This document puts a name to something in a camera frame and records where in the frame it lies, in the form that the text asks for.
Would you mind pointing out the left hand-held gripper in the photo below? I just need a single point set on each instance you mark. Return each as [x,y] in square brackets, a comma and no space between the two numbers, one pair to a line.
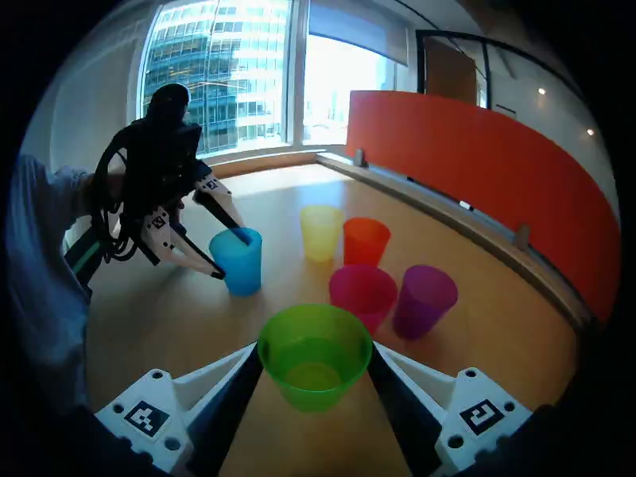
[159,154]

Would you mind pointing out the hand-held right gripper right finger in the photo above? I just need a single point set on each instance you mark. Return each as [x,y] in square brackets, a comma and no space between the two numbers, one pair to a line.
[462,402]

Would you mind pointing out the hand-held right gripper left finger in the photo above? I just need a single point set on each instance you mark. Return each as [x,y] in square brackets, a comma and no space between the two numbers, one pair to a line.
[164,397]

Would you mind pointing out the blue plastic cup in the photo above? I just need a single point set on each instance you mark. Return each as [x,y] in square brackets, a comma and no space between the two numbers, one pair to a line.
[240,263]

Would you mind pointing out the green plastic cup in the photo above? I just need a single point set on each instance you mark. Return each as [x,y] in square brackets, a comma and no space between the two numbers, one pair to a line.
[315,357]

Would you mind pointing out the person's left forearm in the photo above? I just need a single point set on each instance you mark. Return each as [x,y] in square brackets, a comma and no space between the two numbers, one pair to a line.
[47,248]

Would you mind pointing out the purple plastic cup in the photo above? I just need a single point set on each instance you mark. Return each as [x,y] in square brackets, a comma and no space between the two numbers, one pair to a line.
[422,300]

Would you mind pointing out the yellow plastic cup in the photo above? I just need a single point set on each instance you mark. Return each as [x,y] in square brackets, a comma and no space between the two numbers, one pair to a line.
[320,231]

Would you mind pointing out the pink plastic cup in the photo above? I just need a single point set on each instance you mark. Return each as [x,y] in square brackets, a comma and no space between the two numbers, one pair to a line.
[365,294]

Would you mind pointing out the orange plastic cup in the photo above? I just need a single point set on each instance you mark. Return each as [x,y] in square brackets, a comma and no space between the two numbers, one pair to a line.
[365,242]

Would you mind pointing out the red desk screen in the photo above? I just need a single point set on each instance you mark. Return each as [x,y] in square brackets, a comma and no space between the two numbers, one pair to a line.
[492,184]

